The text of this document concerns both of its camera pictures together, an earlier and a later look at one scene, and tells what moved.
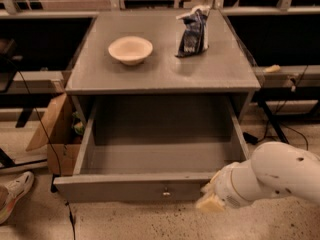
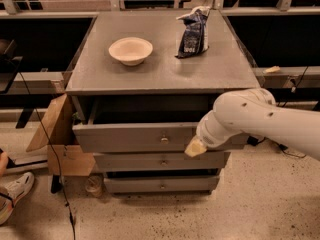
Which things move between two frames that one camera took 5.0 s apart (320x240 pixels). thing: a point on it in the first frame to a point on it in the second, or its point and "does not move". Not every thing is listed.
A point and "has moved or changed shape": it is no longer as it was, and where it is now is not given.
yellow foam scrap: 273,68 does not move
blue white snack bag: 194,37 does not move
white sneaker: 11,192 does not move
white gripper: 226,186 to 205,135
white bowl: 130,50 does not move
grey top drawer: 153,149 has moved or changed shape
